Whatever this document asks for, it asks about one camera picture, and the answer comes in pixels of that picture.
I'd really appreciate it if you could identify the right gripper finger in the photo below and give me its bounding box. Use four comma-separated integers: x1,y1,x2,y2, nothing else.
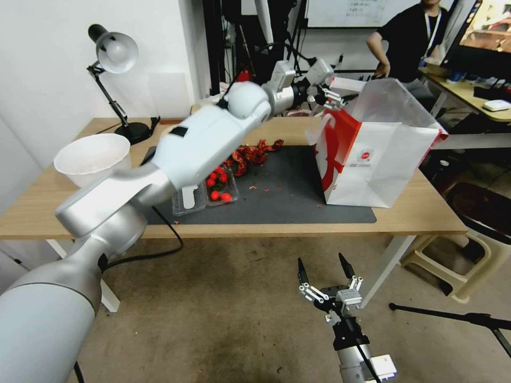
296,257,331,303
338,252,364,297

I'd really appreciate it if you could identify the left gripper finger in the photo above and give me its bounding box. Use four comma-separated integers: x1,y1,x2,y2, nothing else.
320,85,358,103
315,98,347,113

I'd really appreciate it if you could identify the white red delivery bag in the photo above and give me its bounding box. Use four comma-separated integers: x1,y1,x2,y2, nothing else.
305,77,450,211

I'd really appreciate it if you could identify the clear disposable takeout box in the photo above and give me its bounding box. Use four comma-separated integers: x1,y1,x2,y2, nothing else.
171,165,242,218

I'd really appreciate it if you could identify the white red carton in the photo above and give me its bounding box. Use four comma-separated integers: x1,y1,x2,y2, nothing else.
328,76,366,95

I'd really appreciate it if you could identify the black desk mat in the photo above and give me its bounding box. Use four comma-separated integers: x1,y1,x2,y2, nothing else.
139,144,378,227

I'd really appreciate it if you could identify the dried red chilli pile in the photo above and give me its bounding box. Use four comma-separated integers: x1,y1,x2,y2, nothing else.
222,138,285,179

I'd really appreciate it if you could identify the whiteboard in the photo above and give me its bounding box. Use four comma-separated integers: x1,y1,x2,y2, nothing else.
305,0,458,29

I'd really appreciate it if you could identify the person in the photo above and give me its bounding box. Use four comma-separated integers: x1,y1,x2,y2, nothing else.
366,0,454,83

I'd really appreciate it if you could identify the black tripod stand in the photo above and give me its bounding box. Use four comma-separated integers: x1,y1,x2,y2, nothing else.
389,302,511,361

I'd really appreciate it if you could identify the wooden table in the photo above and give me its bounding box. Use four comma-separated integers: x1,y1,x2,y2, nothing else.
0,117,468,313

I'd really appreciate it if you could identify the pale wooden desk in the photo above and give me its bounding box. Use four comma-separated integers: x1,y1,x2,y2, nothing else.
417,65,511,123

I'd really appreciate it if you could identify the beige plastic stool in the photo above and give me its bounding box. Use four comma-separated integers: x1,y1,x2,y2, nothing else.
399,230,511,306

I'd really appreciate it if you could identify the computer monitor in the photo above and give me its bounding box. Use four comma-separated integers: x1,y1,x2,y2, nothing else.
439,0,511,67

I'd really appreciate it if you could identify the black white desk lamp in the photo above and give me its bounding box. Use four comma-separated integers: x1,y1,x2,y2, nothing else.
86,23,161,146

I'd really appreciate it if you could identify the white plastic bowl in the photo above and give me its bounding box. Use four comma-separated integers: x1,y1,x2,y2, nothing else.
53,133,132,189

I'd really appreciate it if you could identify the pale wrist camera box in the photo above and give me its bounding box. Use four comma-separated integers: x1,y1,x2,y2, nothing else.
306,59,334,87
336,288,362,317

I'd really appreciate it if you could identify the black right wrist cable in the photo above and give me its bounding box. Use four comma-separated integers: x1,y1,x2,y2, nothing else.
354,319,382,383

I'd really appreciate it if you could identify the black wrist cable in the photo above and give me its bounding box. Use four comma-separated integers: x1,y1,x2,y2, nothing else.
255,41,318,66
354,319,382,383

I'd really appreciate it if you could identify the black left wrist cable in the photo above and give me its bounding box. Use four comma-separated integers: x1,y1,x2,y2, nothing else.
255,41,318,66

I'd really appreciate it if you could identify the black floor cable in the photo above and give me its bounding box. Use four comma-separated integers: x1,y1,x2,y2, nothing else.
97,205,185,273

